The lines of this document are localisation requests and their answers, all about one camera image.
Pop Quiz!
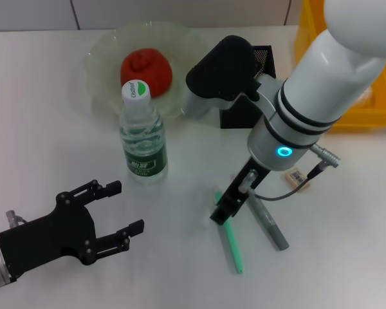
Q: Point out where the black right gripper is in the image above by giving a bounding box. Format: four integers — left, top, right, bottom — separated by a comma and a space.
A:
209, 156, 271, 225

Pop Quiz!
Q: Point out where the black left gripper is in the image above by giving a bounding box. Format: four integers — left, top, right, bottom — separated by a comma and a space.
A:
0, 179, 145, 281

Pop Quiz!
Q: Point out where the mint green pen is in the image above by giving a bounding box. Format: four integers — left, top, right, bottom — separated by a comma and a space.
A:
214, 191, 244, 274

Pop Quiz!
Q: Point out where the grey marker pen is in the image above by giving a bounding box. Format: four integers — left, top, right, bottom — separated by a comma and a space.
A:
246, 189, 290, 251

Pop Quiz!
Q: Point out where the clear green-label water bottle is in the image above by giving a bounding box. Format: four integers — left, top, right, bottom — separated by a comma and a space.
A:
118, 79, 169, 186

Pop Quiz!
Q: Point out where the beige eraser with barcode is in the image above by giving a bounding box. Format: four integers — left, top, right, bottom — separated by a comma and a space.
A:
282, 169, 311, 193

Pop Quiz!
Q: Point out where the red-orange toy fruit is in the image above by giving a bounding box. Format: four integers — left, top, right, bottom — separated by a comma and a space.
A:
120, 47, 174, 99

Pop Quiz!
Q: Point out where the black mesh pen holder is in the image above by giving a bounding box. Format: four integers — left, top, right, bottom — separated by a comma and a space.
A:
219, 44, 277, 129

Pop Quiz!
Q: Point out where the green glass fruit plate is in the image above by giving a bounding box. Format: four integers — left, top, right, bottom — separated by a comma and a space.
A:
84, 21, 218, 122

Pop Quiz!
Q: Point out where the yellow plastic bin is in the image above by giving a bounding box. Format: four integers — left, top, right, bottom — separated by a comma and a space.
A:
294, 0, 386, 133

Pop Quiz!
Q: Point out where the left gripper cable with connector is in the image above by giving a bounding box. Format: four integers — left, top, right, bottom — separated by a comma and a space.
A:
5, 211, 30, 228

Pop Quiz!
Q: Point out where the gripper cable with connector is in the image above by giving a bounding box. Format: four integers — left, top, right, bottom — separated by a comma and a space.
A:
5, 211, 30, 228
239, 144, 341, 202

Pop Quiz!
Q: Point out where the right gripper cable with connector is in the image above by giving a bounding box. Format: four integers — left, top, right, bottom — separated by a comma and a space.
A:
239, 144, 341, 202

